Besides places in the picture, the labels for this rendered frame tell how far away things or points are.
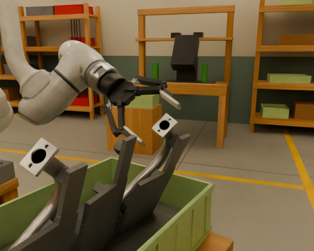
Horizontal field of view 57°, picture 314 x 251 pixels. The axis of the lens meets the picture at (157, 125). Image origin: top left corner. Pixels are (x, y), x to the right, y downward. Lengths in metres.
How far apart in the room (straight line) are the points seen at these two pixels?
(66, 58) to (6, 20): 0.21
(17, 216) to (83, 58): 0.47
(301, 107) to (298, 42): 1.03
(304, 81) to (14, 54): 4.64
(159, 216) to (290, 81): 4.39
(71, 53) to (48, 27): 6.16
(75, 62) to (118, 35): 5.33
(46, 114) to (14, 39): 0.24
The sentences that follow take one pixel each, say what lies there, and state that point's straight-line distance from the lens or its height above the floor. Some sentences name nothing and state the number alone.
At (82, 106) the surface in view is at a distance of 6.05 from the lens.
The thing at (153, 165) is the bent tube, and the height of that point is 1.04.
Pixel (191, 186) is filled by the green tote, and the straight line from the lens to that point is 0.94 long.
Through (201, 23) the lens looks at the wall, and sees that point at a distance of 5.72.
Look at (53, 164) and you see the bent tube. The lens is 0.52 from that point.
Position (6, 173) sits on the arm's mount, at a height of 0.89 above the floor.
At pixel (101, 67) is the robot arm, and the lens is 0.84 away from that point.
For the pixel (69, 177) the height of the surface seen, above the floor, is 1.14.
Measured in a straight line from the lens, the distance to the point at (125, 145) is 0.65.
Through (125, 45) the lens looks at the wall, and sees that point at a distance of 6.13.
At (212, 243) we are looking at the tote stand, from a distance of 0.95.
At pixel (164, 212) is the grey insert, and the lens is 0.97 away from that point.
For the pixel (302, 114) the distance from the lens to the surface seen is 5.26.
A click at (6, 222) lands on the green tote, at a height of 0.91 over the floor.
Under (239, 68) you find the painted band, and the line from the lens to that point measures 5.63.
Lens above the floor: 1.35
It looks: 14 degrees down
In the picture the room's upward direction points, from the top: straight up
